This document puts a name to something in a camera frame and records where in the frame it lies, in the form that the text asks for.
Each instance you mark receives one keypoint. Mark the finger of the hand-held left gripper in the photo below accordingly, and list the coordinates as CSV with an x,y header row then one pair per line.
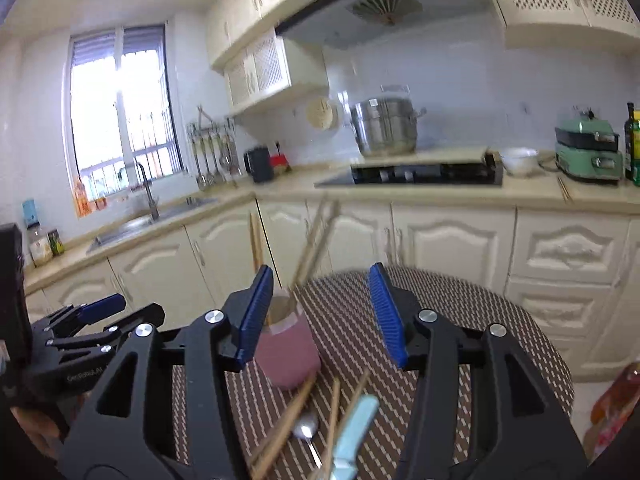
x,y
145,316
102,305

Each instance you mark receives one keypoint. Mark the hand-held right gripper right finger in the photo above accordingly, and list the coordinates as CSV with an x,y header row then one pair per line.
x,y
387,315

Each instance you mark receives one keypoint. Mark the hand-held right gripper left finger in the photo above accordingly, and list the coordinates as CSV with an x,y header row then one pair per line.
x,y
252,310

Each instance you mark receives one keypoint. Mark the pink cup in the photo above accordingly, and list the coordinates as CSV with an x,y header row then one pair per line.
x,y
290,355

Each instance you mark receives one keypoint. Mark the light blue sheathed knife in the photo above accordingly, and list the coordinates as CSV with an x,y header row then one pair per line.
x,y
355,425

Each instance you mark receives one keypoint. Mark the pile of wooden chopsticks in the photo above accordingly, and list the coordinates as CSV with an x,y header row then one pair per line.
x,y
286,424

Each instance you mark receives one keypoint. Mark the metal spoon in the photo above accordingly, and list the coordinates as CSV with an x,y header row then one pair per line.
x,y
305,427

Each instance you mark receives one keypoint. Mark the person's left hand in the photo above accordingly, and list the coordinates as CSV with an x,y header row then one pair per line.
x,y
35,432

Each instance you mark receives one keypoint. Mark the small dark green jar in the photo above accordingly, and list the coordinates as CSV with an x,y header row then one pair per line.
x,y
56,244

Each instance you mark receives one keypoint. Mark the stainless steel sink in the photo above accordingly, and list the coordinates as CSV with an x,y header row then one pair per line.
x,y
145,225

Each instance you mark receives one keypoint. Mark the orange bottle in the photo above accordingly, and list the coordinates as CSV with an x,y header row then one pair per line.
x,y
81,200

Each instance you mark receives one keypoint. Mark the blue top bottle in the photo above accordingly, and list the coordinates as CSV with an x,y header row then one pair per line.
x,y
30,212

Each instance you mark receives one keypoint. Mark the metal sink faucet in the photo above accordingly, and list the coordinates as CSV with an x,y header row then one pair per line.
x,y
150,195

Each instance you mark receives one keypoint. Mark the black gas stove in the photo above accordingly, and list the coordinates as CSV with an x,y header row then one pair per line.
x,y
415,175

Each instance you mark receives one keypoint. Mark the black electric kettle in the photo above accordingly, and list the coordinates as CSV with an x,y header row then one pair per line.
x,y
259,166

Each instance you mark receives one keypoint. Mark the red container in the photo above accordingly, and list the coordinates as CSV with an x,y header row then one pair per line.
x,y
281,161

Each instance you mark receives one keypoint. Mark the beige stove cover board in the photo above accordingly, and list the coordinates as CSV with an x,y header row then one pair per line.
x,y
430,158

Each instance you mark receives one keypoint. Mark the stainless steel steamer pot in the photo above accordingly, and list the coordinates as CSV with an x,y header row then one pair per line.
x,y
385,130

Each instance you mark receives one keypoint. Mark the white bowl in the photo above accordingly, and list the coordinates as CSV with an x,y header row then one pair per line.
x,y
520,162

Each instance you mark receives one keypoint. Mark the kitchen window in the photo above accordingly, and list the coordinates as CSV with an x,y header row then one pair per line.
x,y
125,100

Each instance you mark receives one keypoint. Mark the thin wooden chopstick pair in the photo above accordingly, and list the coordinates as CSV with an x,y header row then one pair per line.
x,y
565,189

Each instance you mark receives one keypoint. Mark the orange plastic bag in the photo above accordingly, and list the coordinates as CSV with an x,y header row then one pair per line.
x,y
615,410

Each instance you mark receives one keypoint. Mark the green electric cooker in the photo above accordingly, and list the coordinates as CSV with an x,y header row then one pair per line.
x,y
590,155

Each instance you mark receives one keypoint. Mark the black range hood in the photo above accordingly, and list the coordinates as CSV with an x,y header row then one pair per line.
x,y
400,20

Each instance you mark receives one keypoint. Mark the dark olive oil bottle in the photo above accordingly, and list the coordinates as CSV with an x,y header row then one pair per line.
x,y
629,135

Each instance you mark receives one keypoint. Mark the metal wall utensil rack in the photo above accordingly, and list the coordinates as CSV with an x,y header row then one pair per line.
x,y
210,125

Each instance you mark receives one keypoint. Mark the pale yellow round wall basket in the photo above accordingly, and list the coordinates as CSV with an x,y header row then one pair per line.
x,y
321,113

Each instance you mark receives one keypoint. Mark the small lattice door wall cabinet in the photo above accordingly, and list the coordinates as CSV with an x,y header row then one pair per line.
x,y
265,67

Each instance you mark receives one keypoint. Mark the cream wall cabinet row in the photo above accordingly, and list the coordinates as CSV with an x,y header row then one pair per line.
x,y
240,15

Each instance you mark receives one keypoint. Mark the large lattice door wall cabinet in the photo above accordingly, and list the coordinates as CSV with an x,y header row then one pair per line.
x,y
550,5

